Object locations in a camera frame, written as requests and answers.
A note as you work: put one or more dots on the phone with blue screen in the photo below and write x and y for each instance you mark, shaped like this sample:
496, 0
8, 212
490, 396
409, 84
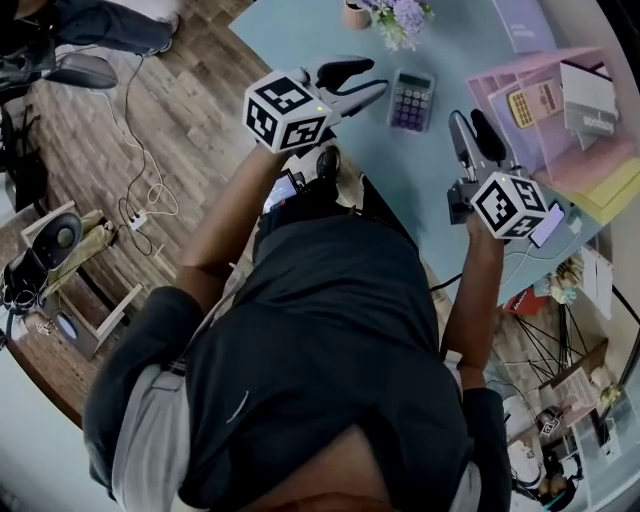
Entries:
280, 192

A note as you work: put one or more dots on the black office chair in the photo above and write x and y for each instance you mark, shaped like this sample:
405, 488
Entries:
75, 70

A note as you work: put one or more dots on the purple booklet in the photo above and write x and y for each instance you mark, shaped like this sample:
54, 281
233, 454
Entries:
527, 25

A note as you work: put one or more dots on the person's dark shirt torso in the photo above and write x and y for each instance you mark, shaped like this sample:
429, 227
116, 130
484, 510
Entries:
325, 350

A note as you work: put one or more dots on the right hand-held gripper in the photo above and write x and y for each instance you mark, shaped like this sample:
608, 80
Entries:
505, 205

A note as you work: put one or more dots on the white gray box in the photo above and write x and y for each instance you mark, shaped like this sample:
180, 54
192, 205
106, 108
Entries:
590, 105

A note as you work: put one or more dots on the light wooden rack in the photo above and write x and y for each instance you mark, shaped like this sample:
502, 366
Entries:
100, 320

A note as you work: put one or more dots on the pale lilac sheet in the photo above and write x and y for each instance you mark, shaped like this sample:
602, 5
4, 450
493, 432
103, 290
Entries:
505, 135

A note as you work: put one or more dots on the person's left forearm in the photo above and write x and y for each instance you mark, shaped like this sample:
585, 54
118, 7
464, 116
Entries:
230, 220

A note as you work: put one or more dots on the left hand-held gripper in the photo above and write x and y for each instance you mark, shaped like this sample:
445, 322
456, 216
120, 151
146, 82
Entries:
280, 110

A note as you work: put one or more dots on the person's dark trousers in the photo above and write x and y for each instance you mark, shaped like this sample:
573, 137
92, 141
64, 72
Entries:
310, 200

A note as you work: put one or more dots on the pink flower vase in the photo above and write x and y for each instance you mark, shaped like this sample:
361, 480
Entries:
356, 15

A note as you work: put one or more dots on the red box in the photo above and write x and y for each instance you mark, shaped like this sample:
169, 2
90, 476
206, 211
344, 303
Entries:
525, 301

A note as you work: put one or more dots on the purple white flower bouquet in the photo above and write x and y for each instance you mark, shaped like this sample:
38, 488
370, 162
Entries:
402, 20

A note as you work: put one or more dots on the white paper sheet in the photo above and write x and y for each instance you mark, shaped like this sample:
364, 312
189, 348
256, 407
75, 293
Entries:
597, 285

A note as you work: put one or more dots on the smartphone with lit screen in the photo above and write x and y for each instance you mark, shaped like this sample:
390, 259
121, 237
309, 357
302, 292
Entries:
547, 225

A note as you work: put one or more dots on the person's right forearm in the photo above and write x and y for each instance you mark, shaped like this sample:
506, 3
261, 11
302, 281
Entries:
477, 300

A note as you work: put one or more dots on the pink mesh desk organizer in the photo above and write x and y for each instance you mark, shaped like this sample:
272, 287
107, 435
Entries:
555, 145

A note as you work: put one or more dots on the olive fabric bag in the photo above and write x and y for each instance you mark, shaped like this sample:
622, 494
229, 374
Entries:
90, 245

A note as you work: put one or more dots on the person's dark shoe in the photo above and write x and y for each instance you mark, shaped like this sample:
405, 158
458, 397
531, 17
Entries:
328, 162

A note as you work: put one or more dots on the gray round device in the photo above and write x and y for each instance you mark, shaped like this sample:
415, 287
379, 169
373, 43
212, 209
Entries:
57, 240

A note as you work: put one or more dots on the purple calculator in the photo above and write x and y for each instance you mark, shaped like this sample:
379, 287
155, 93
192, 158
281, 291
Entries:
411, 100

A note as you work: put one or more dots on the yellow calculator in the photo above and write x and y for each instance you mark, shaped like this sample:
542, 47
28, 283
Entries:
532, 102

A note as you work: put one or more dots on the white power strip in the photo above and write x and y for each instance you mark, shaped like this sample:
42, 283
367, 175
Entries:
136, 220

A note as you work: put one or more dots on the black tripod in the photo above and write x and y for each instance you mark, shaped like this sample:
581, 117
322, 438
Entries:
565, 340

